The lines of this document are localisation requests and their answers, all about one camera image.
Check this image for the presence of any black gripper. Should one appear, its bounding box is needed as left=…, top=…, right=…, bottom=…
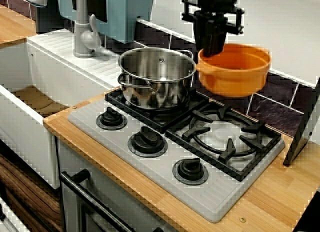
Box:
left=181, top=0, right=245, bottom=58

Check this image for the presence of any orange plastic bowl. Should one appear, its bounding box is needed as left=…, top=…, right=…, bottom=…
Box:
left=196, top=43, right=272, bottom=98

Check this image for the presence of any stainless steel pot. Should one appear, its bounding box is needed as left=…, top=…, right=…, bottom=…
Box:
left=117, top=46, right=197, bottom=110

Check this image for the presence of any teal plastic box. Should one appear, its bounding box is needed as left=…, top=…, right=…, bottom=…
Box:
left=56, top=0, right=156, bottom=45

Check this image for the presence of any black burner grate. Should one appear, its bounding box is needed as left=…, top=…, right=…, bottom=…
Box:
left=104, top=86, right=211, bottom=134
left=164, top=101, right=282, bottom=182

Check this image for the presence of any dark tile backsplash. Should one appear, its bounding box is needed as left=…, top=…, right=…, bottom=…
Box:
left=0, top=0, right=320, bottom=138

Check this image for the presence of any black stove knob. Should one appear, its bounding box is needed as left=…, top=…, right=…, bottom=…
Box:
left=127, top=126, right=168, bottom=158
left=172, top=157, right=209, bottom=186
left=96, top=107, right=128, bottom=131

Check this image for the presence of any grey toy faucet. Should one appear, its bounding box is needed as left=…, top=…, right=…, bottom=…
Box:
left=72, top=0, right=113, bottom=61

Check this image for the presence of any black slanted panel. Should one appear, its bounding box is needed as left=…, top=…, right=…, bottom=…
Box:
left=282, top=76, right=320, bottom=167

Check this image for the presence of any bamboo kitchen countertop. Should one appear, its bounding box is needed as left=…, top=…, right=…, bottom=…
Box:
left=42, top=90, right=293, bottom=232

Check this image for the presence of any grey stove top panel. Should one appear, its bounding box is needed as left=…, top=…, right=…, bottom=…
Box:
left=67, top=91, right=286, bottom=224

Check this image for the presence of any grey oven door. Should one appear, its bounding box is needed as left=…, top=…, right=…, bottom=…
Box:
left=56, top=139, right=181, bottom=232

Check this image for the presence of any white sink basin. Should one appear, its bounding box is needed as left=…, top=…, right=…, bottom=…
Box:
left=0, top=28, right=123, bottom=190

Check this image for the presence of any black oven door handle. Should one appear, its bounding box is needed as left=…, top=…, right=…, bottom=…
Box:
left=59, top=168, right=141, bottom=232

